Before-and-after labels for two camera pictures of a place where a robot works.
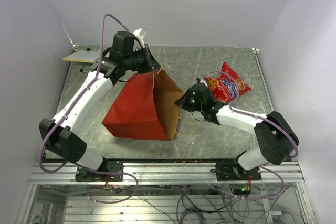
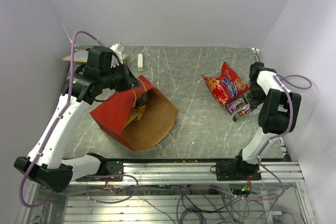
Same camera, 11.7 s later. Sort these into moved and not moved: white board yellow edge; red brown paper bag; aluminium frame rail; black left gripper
Moved: black left gripper; red brown paper bag
Not moved: aluminium frame rail; white board yellow edge
